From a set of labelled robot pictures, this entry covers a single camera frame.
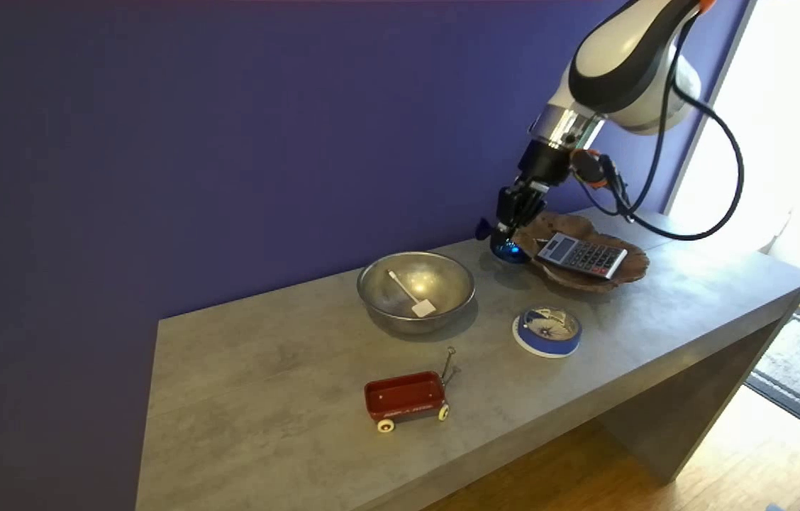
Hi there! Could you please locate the grey concrete-look cabinet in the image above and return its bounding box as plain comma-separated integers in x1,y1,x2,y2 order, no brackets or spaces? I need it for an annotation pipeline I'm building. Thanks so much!
132,207,800,511

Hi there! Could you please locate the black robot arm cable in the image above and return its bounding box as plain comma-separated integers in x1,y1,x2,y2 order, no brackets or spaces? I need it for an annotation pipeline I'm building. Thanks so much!
572,11,746,246

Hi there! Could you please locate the blue white round dish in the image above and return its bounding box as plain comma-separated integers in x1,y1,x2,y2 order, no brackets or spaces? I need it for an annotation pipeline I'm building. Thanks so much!
509,305,585,362

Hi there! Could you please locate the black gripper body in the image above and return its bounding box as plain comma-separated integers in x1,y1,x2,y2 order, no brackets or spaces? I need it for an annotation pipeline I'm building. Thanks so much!
494,140,576,234

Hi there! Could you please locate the small spoon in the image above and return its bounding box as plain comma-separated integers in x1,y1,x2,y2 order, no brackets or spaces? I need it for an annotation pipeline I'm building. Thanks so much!
383,268,440,321

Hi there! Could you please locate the red toy wagon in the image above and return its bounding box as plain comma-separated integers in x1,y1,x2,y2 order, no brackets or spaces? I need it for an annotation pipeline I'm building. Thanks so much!
362,346,458,437

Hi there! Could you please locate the grey calculator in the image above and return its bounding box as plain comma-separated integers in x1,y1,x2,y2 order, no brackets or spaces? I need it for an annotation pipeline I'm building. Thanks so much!
533,230,631,284

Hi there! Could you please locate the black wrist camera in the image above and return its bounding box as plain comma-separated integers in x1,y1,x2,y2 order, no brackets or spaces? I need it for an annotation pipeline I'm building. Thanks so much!
569,149,620,199

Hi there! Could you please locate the silver metal bowl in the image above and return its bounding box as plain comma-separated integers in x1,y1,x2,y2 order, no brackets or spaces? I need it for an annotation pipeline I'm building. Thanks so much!
353,248,480,335

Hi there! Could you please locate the brown wooden tray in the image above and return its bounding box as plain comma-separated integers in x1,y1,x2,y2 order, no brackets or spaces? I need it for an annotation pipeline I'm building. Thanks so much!
512,210,654,292

